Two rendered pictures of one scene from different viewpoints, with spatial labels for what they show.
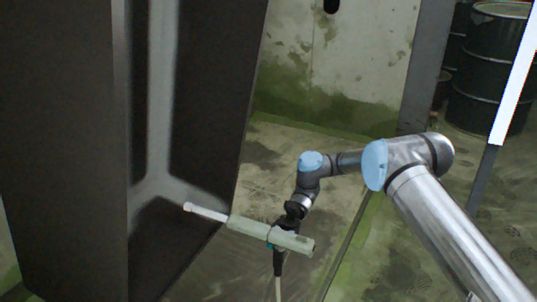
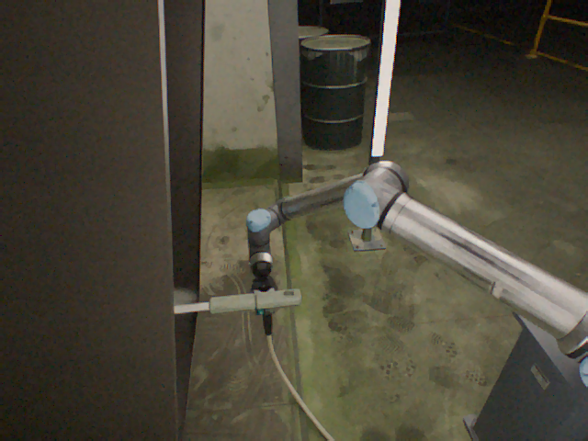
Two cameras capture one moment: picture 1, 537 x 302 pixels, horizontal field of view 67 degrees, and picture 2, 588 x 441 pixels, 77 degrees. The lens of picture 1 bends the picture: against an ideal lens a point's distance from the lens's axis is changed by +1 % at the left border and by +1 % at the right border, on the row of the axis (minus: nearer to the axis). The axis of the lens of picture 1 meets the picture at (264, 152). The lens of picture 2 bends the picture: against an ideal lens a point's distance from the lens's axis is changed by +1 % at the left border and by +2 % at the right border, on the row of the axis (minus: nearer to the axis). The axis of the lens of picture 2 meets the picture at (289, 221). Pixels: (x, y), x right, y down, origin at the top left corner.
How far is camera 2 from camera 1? 35 cm
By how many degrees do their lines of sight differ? 25
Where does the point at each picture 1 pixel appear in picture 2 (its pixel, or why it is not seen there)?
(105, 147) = (153, 298)
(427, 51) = (288, 91)
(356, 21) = (218, 75)
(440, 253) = (455, 260)
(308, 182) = (263, 239)
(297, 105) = not seen: hidden behind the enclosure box
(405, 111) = (282, 147)
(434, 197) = (429, 217)
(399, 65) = (267, 107)
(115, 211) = (168, 362)
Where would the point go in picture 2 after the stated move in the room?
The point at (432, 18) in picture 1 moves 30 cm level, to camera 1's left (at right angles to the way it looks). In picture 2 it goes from (284, 61) to (243, 69)
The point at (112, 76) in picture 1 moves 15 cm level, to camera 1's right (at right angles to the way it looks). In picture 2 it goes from (164, 211) to (277, 174)
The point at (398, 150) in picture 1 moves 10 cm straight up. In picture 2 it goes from (379, 186) to (383, 150)
